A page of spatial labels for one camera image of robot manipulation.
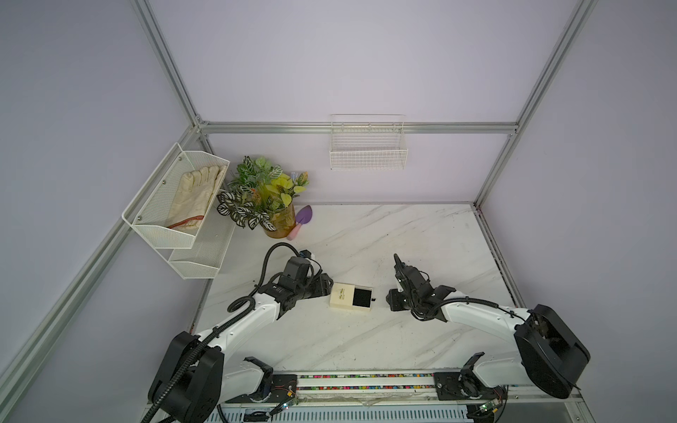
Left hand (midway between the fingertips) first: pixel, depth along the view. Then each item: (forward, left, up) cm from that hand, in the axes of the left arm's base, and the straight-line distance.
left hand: (324, 286), depth 86 cm
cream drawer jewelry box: (-2, -10, -4) cm, 11 cm away
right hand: (-3, -23, -6) cm, 24 cm away
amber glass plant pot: (+29, +18, -1) cm, 34 cm away
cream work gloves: (+18, +40, +25) cm, 50 cm away
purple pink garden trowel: (+38, +12, -6) cm, 40 cm away
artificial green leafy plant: (+32, +26, +13) cm, 43 cm away
